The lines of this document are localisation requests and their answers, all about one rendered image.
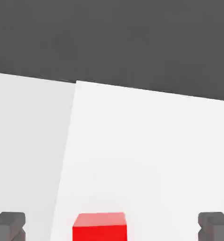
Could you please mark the small red cube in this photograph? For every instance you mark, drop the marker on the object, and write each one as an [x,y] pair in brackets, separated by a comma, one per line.
[100,228]

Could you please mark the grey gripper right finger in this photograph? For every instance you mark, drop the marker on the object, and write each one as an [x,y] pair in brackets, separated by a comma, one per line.
[215,226]

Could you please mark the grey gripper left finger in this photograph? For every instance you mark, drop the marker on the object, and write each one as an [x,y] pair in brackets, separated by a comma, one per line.
[8,226]

